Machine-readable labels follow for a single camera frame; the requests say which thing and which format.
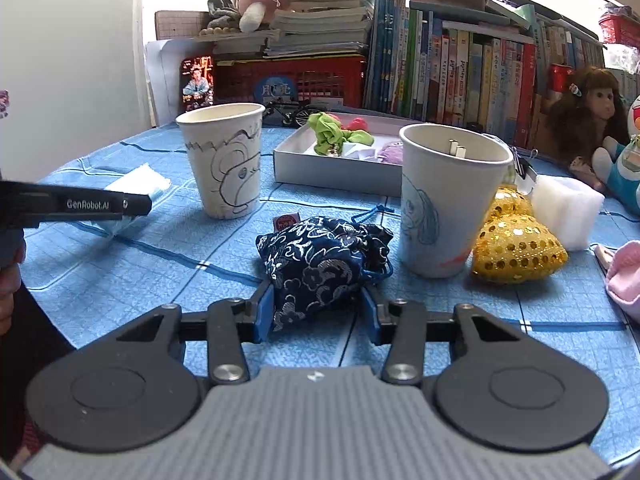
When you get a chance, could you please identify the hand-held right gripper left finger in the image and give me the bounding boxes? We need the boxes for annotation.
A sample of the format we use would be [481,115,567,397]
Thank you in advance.
[116,277,276,386]

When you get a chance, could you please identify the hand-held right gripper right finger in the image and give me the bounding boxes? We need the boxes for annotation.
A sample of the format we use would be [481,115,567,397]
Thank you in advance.
[359,282,524,386]

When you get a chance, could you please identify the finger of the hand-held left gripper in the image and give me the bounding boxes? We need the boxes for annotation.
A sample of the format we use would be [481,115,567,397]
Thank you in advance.
[124,191,153,218]

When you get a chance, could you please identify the dark blue floral pouch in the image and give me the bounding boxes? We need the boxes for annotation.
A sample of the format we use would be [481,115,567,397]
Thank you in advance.
[255,215,395,334]

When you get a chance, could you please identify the white cardboard box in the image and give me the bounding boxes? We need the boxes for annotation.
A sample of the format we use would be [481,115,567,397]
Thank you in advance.
[273,119,417,199]

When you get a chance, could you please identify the purple plush toy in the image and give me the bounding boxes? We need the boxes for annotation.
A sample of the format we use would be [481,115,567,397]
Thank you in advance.
[376,140,404,166]

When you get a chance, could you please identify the gold sequin heart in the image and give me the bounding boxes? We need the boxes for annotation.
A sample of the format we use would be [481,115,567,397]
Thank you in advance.
[472,186,570,286]

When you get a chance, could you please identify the green scrunchie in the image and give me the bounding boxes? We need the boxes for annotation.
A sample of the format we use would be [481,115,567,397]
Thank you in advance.
[306,112,376,157]

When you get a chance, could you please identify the white foam block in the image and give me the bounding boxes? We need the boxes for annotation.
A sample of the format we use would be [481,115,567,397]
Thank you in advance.
[529,174,607,253]

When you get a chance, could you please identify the plush doll green striped dress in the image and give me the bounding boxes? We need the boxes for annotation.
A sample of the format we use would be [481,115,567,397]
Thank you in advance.
[604,240,640,322]

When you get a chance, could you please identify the person's left hand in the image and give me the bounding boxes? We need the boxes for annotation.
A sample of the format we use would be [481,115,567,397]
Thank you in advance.
[0,234,27,337]

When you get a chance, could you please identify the small red label tag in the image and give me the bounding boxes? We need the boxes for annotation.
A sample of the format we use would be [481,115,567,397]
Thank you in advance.
[270,212,302,234]

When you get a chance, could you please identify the paper cup black drawing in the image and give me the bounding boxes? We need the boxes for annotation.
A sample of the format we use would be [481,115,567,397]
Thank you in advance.
[175,102,266,220]

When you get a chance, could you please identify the white paper sheets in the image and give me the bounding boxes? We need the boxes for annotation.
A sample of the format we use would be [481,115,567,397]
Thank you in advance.
[144,39,184,127]

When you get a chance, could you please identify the paper cup blue drawing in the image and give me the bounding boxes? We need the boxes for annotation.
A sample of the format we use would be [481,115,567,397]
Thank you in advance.
[398,123,515,279]

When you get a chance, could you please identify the portrait picture card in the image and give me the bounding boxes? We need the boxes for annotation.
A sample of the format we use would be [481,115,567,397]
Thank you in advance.
[180,54,217,114]

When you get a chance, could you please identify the black miniature bicycle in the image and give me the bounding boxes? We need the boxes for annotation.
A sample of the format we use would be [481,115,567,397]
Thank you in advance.
[261,99,327,129]

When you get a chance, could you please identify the grid cutting mat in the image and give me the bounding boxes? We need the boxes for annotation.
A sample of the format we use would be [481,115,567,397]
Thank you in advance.
[154,9,212,42]

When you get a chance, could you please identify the grey plush toy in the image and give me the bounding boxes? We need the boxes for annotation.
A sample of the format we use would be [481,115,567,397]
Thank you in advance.
[206,0,242,32]

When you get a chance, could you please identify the black binder clip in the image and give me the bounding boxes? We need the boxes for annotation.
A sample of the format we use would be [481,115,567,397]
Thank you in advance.
[509,146,542,194]

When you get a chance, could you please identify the red plastic basket with sticker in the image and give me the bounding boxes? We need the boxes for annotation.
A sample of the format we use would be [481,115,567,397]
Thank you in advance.
[214,55,368,112]

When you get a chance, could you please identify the stack of flat books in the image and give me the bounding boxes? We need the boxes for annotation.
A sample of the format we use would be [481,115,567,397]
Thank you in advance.
[261,0,374,59]

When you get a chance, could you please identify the row of upright books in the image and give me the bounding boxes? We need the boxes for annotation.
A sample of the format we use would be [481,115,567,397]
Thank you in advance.
[364,0,607,149]

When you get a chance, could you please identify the brown cardboard piece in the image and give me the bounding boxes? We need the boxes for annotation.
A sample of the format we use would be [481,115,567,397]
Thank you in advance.
[529,91,557,149]

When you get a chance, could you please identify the brown-haired doll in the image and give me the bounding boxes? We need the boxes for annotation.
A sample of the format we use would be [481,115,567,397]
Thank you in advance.
[546,65,634,197]

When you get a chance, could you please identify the blue cat plush open mouth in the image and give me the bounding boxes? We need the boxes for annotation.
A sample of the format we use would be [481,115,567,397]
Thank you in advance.
[591,94,640,204]

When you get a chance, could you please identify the red can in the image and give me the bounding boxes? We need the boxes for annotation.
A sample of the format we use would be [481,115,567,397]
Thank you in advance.
[549,62,577,94]

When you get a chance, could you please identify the white plastic bag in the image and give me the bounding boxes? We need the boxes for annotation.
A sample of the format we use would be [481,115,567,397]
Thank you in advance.
[604,41,640,74]

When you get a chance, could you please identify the small red plastic basket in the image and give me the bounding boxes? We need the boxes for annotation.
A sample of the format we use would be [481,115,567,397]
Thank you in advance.
[598,9,640,47]

